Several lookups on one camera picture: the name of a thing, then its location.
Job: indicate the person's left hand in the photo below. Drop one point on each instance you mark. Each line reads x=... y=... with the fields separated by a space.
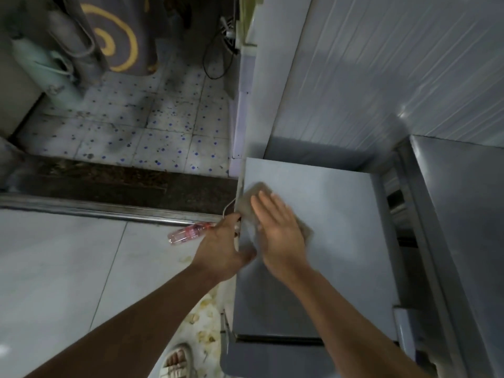
x=218 y=251

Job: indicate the person's right hand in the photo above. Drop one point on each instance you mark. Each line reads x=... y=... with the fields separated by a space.
x=281 y=240

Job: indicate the person's right fingers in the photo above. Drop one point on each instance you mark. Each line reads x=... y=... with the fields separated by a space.
x=271 y=212

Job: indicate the person's left thumb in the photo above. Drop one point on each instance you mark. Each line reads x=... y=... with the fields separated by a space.
x=246 y=256

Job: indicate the grey cleaning cloth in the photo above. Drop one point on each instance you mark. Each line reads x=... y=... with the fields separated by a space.
x=255 y=189

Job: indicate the grey refrigerator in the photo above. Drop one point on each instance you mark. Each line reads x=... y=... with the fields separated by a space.
x=338 y=224

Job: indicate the person's right forearm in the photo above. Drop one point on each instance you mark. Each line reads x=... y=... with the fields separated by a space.
x=346 y=326

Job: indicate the person's left forearm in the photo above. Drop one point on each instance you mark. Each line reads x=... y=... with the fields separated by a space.
x=130 y=326

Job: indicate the clear plastic bottle pink label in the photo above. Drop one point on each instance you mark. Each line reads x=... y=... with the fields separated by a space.
x=184 y=234

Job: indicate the scattered vegetable peels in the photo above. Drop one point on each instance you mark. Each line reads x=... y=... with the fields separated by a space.
x=202 y=310

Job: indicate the white sandal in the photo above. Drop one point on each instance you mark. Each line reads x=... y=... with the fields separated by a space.
x=186 y=356

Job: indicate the person's foot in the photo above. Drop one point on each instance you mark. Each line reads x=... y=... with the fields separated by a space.
x=174 y=364

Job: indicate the white power strip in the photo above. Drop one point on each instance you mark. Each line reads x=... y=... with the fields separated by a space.
x=228 y=29

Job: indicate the stainless steel cabinet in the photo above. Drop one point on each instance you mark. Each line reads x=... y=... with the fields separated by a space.
x=464 y=216

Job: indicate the grey rug with yellow spiral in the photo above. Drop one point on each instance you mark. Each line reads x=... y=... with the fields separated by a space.
x=120 y=31

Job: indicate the metal door threshold rail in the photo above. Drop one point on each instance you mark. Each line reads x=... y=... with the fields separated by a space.
x=98 y=210

